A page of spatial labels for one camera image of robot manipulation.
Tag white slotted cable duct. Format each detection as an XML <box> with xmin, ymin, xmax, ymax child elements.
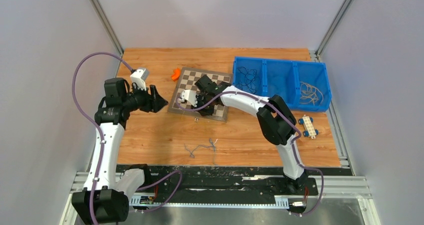
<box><xmin>129</xmin><ymin>195</ymin><xmax>290</xmax><ymax>208</ymax></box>

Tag grey purple thin cable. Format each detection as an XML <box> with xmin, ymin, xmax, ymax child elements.
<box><xmin>183</xmin><ymin>137</ymin><xmax>220</xmax><ymax>166</ymax></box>

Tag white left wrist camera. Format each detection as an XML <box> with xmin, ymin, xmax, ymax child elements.
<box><xmin>130</xmin><ymin>67</ymin><xmax>150</xmax><ymax>91</ymax></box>

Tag white toy car blue wheels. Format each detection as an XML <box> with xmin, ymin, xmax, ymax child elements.
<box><xmin>298</xmin><ymin>115</ymin><xmax>319</xmax><ymax>140</ymax></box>

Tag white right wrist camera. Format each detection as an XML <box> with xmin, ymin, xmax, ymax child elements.
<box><xmin>178</xmin><ymin>89</ymin><xmax>198</xmax><ymax>107</ymax></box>

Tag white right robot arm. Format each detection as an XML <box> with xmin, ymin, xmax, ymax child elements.
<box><xmin>180</xmin><ymin>75</ymin><xmax>308</xmax><ymax>194</ymax></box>

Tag right aluminium frame post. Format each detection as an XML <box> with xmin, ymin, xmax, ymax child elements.
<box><xmin>315</xmin><ymin>0</ymin><xmax>354</xmax><ymax>59</ymax></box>

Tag wooden chessboard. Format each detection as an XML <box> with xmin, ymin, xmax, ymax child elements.
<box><xmin>167</xmin><ymin>67</ymin><xmax>233</xmax><ymax>122</ymax></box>

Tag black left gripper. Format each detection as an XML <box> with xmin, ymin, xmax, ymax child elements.
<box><xmin>121</xmin><ymin>82</ymin><xmax>168</xmax><ymax>113</ymax></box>

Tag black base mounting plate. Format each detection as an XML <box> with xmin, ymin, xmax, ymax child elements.
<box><xmin>115</xmin><ymin>164</ymin><xmax>352</xmax><ymax>205</ymax></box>

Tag blue plastic divided bin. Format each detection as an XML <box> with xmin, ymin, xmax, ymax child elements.
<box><xmin>232</xmin><ymin>56</ymin><xmax>332</xmax><ymax>112</ymax></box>

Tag orange plastic piece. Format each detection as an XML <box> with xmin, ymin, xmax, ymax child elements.
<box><xmin>170</xmin><ymin>67</ymin><xmax>181</xmax><ymax>82</ymax></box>

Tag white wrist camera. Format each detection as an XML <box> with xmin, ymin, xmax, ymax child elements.
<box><xmin>178</xmin><ymin>89</ymin><xmax>198</xmax><ymax>107</ymax></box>
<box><xmin>130</xmin><ymin>67</ymin><xmax>150</xmax><ymax>91</ymax></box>

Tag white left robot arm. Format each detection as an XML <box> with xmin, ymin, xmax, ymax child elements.
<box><xmin>71</xmin><ymin>77</ymin><xmax>168</xmax><ymax>225</ymax></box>

